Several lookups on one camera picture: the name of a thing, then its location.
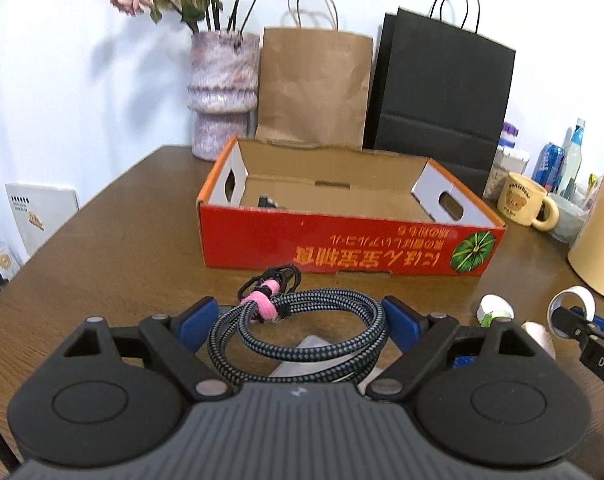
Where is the yellow bear mug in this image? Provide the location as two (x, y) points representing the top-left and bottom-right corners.
(497, 171), (559, 232)

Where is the blue bottle cap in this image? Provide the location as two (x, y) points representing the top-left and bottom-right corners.
(453, 356), (477, 368)

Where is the white nasal spray bottle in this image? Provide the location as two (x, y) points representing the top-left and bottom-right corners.
(521, 321), (556, 359)

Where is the red cardboard box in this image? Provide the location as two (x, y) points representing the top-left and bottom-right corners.
(197, 139), (506, 276)

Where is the green spray bottle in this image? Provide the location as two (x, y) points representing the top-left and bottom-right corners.
(477, 294), (515, 327)

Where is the clear seed container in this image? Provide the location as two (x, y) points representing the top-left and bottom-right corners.
(483, 146), (530, 200)

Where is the braided grey cable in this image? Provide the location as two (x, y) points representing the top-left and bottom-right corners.
(207, 263), (389, 386)

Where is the white calendar card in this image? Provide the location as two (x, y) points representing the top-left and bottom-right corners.
(6, 183), (79, 257)

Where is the blue soda can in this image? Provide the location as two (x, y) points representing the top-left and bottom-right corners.
(532, 142), (564, 192)

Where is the translucent white plastic box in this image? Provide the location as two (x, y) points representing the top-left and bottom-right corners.
(268, 335), (389, 394)

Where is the brown paper bag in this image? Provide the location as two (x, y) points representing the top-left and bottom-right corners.
(255, 0), (373, 148)

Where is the black paper bag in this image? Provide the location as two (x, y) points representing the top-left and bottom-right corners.
(363, 0), (516, 195)

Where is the purple textured vase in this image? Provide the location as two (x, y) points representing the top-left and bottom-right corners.
(187, 30), (261, 160)

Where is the purple white jar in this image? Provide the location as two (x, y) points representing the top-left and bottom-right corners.
(498, 122), (519, 148)

